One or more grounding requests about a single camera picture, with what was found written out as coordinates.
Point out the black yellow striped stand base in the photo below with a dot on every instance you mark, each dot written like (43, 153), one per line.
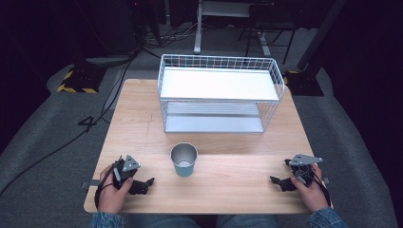
(304, 84)
(80, 79)

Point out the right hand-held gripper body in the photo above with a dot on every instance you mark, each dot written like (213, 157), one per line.
(302, 172)

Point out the grey table bracket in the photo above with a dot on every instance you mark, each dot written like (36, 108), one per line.
(90, 183)
(326, 180)

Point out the black chair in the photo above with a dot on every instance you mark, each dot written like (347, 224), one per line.
(269, 22)

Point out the black slanted stand pole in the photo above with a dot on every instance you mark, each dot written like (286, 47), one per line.
(320, 34)

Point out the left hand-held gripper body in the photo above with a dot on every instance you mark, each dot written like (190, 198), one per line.
(124, 177)

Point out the teal metal cup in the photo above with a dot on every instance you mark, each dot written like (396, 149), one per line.
(183, 171)

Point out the person's left hand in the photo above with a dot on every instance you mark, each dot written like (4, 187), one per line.
(111, 198)

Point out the white desk frame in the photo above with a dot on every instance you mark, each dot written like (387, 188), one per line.
(198, 34)

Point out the person's right hand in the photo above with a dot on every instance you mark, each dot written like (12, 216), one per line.
(313, 194)

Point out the person's right leg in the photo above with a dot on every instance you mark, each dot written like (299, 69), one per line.
(247, 221)

